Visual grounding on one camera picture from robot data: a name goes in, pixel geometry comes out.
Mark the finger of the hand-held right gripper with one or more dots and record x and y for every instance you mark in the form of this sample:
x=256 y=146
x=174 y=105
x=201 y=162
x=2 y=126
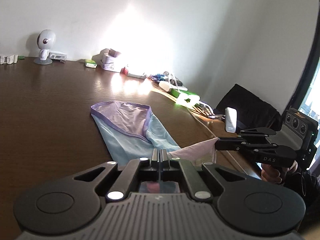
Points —
x=252 y=148
x=257 y=132

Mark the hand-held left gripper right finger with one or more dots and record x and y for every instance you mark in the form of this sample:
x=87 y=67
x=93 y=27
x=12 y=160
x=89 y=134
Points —
x=163 y=158

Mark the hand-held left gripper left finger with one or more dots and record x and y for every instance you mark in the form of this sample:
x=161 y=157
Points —
x=155 y=158

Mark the pink and blue shorts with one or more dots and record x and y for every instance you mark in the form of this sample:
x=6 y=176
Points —
x=125 y=125

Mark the person's right forearm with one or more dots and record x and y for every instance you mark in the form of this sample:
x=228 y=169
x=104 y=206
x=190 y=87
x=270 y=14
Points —
x=303 y=187

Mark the person's right hand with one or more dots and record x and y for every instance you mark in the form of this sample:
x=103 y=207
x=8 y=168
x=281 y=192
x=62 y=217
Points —
x=271 y=173

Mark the upright charger block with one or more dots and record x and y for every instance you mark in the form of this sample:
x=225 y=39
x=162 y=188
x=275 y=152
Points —
x=230 y=120

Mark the bright green long box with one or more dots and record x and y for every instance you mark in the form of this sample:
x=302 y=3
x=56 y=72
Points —
x=186 y=96

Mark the white power adapter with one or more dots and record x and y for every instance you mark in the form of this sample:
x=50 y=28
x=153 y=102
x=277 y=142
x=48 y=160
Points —
x=165 y=86

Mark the black and white device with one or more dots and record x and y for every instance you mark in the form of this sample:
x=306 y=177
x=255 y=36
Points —
x=178 y=83

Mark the blue tangled items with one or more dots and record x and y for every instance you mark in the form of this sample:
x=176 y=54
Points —
x=157 y=77

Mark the pale green box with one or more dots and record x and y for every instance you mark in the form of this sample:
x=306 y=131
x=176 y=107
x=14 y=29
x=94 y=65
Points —
x=136 y=75

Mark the small red item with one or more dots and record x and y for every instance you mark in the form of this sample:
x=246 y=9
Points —
x=124 y=71

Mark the green and white small box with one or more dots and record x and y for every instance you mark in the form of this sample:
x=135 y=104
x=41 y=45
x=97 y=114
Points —
x=90 y=63

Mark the white flat device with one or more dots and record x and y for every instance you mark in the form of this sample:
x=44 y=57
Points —
x=58 y=56

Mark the white robot-shaped desk gadget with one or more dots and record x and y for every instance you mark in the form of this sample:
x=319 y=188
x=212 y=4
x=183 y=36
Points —
x=45 y=46

